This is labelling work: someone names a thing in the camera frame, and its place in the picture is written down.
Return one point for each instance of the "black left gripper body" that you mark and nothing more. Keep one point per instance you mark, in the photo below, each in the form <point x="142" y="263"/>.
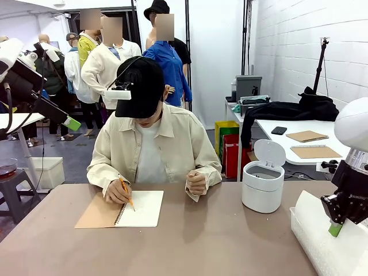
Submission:
<point x="23" y="83"/>

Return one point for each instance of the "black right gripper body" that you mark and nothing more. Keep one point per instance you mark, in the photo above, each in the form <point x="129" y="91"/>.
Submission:
<point x="356" y="195"/>

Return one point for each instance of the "white paper sheet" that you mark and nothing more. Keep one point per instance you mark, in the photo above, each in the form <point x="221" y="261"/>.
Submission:
<point x="313" y="224"/>

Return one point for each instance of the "orange pencil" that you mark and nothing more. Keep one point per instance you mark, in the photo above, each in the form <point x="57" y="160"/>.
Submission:
<point x="124" y="186"/>

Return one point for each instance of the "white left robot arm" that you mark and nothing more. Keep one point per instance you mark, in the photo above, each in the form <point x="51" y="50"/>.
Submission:
<point x="8" y="54"/>

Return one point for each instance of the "person's right forearm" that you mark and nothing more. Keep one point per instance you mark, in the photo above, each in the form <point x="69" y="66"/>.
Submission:
<point x="99" y="178"/>

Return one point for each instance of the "person's left forearm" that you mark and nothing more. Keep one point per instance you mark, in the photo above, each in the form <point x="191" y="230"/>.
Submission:
<point x="212" y="178"/>

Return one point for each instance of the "person's right hand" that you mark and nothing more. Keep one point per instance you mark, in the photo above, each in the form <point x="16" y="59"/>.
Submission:
<point x="116" y="194"/>

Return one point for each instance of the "person's left hand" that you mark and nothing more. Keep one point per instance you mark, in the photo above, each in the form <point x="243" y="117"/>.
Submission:
<point x="197" y="182"/>

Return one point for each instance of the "white desk with leg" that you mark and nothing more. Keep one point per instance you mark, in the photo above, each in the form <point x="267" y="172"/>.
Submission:
<point x="17" y="119"/>

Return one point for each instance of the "white storage box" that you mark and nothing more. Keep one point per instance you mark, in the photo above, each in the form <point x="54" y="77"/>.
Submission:
<point x="51" y="172"/>

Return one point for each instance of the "kraft spiral bound notebook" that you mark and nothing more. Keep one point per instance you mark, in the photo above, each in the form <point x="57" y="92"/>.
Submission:
<point x="314" y="151"/>

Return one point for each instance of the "mannequin cream cardigan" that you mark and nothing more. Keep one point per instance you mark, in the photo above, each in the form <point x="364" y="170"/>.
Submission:
<point x="100" y="72"/>

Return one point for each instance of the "mannequin yellow shirt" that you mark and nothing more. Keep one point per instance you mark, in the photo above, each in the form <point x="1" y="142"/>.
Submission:
<point x="84" y="47"/>

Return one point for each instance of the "white rounded-corner table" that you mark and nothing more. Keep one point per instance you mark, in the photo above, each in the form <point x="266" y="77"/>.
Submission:
<point x="316" y="135"/>

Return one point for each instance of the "glass bowl brown contents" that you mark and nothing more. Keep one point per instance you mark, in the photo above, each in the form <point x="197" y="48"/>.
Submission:
<point x="7" y="169"/>

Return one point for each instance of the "white lidded trash bin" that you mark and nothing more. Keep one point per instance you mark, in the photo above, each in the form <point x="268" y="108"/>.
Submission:
<point x="260" y="192"/>

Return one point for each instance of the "closed kraft cover notebook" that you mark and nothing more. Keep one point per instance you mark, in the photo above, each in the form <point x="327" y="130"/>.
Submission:
<point x="306" y="135"/>

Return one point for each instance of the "grey plastic stool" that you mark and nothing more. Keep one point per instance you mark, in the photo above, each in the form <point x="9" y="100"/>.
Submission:
<point x="11" y="184"/>

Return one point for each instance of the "black baseball cap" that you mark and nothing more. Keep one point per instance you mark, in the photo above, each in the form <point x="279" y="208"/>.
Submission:
<point x="143" y="86"/>

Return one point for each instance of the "black garment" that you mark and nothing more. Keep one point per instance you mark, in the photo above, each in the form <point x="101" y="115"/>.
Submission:
<point x="316" y="109"/>

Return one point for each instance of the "black smartphone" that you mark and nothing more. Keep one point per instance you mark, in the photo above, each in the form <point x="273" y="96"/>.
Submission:
<point x="279" y="130"/>

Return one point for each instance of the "brown cardboard piece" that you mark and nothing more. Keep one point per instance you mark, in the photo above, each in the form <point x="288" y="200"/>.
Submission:
<point x="251" y="155"/>

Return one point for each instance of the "red shopping bag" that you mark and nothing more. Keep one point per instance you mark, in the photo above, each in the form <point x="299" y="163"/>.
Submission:
<point x="231" y="158"/>

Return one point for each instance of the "seated person cream jacket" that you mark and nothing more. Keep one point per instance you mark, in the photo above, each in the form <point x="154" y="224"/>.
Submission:
<point x="178" y="138"/>

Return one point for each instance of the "mannequin blue shirt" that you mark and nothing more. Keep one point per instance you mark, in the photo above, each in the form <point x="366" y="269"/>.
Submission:
<point x="174" y="66"/>

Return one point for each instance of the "green shopping bag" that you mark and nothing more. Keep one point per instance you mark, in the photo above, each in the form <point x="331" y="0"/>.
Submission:
<point x="230" y="130"/>

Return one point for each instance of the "open spiral notebook kraft cover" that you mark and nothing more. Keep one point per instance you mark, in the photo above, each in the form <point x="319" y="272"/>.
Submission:
<point x="146" y="210"/>

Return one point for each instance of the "black tripod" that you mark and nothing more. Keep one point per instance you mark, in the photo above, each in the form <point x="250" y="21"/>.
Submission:
<point x="320" y="66"/>

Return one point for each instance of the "grey tray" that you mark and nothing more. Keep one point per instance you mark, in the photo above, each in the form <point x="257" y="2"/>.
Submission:
<point x="254" y="100"/>

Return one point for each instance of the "yellow shopping bag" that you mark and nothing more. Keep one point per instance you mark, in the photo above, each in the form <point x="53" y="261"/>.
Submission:
<point x="218" y="135"/>

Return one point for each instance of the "teal cloth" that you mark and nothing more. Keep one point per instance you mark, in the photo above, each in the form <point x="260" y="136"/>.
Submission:
<point x="235" y="108"/>

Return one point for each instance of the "mannequin black t-shirt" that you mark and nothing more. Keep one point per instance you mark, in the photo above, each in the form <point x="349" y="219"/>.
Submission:
<point x="182" y="49"/>

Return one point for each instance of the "black bucket hat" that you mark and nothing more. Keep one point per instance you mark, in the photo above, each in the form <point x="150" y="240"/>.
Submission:
<point x="156" y="8"/>

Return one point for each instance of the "black backdrop stand pole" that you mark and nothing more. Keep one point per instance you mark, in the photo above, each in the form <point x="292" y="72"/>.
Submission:
<point x="245" y="28"/>
<point x="188" y="43"/>

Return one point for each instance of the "grey plastic box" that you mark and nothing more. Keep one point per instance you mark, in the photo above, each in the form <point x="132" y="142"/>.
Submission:
<point x="247" y="86"/>

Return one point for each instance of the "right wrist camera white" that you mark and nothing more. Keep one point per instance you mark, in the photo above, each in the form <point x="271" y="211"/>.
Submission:
<point x="327" y="166"/>

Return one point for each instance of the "white head-mounted camera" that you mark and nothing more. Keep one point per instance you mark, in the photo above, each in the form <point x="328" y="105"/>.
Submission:
<point x="118" y="94"/>

